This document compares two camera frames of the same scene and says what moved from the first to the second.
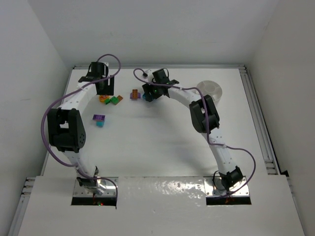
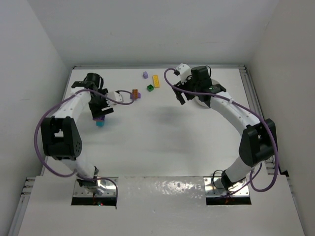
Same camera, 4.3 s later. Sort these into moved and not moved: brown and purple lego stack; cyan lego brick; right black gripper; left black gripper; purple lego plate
Moved: right black gripper; left black gripper
Not moved: purple lego plate; cyan lego brick; brown and purple lego stack
